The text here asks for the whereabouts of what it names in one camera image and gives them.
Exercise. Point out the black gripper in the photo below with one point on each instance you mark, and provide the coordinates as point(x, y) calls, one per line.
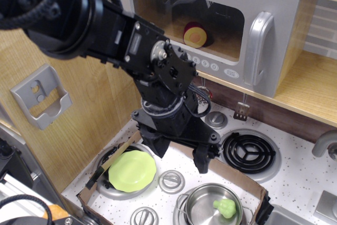
point(178, 122)

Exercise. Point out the grey toy microwave door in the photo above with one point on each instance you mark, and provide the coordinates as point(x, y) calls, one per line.
point(227, 23)

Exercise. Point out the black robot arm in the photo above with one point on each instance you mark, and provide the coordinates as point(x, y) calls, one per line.
point(162, 72)

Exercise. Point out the wooden microwave shelf cabinet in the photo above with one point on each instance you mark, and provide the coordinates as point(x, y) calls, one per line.
point(308, 89)

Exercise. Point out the grey stove knob centre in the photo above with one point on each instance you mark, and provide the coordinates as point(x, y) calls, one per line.
point(171, 182)

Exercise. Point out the grey stove knob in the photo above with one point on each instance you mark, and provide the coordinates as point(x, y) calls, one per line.
point(144, 216)
point(216, 120)
point(171, 182)

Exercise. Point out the grey stove knob rear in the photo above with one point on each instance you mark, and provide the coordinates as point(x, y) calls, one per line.
point(216, 120)

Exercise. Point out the light green plastic plate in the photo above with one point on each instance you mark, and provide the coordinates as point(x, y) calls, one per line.
point(132, 171)

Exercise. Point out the stainless steel pot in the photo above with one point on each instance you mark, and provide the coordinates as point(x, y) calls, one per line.
point(200, 205)

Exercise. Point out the black rear right burner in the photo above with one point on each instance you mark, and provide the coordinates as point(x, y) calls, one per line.
point(248, 153)

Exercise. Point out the hanging toy spatula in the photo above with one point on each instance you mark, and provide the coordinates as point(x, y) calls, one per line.
point(242, 109)

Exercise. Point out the green toy broccoli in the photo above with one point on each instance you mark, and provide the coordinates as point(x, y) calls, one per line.
point(226, 207)

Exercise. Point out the grey stove knob front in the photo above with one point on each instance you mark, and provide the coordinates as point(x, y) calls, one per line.
point(144, 216)

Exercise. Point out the brown cardboard barrier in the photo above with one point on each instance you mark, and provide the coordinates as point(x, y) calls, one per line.
point(260, 216)

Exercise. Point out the red yellow toy food slice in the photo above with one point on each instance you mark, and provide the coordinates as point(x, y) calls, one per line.
point(194, 35)

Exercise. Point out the steel sink basin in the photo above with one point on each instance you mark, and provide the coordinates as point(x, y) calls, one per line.
point(280, 215)

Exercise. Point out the grey toy faucet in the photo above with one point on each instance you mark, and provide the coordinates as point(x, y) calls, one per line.
point(327, 141)

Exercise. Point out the grey wall phone holder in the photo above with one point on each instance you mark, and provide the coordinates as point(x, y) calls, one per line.
point(34, 89)

